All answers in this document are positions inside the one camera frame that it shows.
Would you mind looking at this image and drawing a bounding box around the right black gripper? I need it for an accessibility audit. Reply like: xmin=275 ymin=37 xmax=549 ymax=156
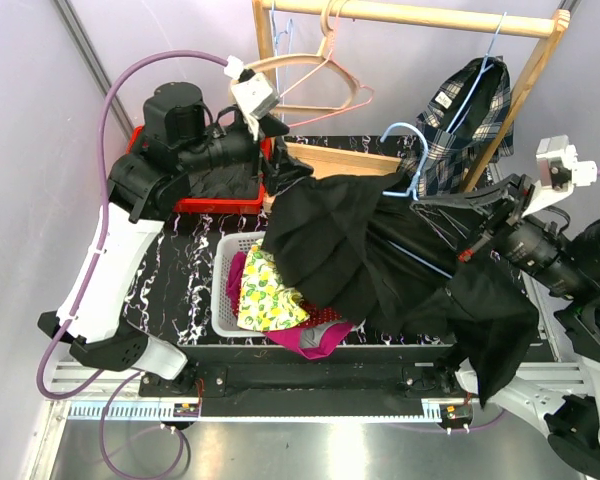
xmin=408 ymin=167 xmax=592 ymax=295

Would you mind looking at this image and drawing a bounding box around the blue hanger of black skirt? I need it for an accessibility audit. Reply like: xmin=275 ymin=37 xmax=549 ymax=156
xmin=377 ymin=122 xmax=456 ymax=279

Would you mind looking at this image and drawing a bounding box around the black skirt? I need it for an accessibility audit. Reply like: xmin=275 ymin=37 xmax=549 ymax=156
xmin=263 ymin=174 xmax=539 ymax=401

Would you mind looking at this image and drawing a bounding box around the light blue wire hanger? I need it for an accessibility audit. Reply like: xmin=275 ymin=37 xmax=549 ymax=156
xmin=269 ymin=1 xmax=294 ymax=93

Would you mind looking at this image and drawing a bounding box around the lemon print skirt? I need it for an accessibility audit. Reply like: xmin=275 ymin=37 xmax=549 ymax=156
xmin=237 ymin=239 xmax=310 ymax=332

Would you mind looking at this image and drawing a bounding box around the wooden hanger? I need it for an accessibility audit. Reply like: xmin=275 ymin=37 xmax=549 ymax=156
xmin=247 ymin=1 xmax=362 ymax=118

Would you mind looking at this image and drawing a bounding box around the red polka dot skirt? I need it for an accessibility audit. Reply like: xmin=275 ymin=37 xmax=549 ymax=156
xmin=299 ymin=301 xmax=343 ymax=329

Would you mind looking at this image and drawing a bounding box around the pink wire hanger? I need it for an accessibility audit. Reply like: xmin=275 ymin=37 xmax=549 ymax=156
xmin=280 ymin=1 xmax=375 ymax=128

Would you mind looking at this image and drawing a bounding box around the magenta skirt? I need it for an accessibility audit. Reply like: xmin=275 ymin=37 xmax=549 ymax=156
xmin=226 ymin=252 xmax=353 ymax=360

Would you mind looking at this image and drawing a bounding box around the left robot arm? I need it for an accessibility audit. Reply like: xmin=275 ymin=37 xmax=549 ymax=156
xmin=37 ymin=82 xmax=314 ymax=396

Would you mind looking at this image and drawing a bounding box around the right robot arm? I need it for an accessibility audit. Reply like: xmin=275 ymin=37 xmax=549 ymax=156
xmin=411 ymin=175 xmax=600 ymax=479

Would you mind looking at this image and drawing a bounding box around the plaid skirt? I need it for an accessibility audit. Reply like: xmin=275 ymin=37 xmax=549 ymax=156
xmin=415 ymin=57 xmax=511 ymax=196

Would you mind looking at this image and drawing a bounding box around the blue hanger of plaid skirt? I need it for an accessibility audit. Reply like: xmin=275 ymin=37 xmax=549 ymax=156
xmin=446 ymin=11 xmax=508 ymax=134

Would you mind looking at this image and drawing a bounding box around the wooden clothes rack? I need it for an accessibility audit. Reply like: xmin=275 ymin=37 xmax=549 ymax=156
xmin=252 ymin=1 xmax=571 ymax=192

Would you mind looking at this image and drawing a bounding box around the red plastic bin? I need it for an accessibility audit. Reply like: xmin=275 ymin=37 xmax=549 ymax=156
xmin=126 ymin=126 xmax=272 ymax=215

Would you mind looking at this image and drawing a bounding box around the dark grey garment in bin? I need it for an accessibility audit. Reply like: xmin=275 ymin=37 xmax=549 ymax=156
xmin=186 ymin=162 xmax=260 ymax=200

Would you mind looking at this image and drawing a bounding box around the white plastic basket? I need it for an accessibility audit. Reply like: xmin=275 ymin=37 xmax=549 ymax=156
xmin=211 ymin=232 xmax=264 ymax=338

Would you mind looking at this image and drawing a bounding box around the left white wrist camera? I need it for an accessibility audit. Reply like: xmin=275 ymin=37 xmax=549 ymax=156
xmin=224 ymin=55 xmax=280 ymax=142

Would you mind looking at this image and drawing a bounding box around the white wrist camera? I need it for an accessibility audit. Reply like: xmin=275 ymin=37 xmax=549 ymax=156
xmin=522 ymin=135 xmax=598 ymax=217
xmin=224 ymin=55 xmax=280 ymax=142

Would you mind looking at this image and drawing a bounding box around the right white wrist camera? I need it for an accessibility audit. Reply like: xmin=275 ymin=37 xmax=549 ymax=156
xmin=522 ymin=135 xmax=598 ymax=217

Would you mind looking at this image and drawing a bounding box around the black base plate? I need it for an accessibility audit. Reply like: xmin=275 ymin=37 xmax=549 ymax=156
xmin=122 ymin=345 xmax=468 ymax=421

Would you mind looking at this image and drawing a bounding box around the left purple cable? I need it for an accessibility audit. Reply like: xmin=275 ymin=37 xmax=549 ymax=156
xmin=34 ymin=49 xmax=231 ymax=475

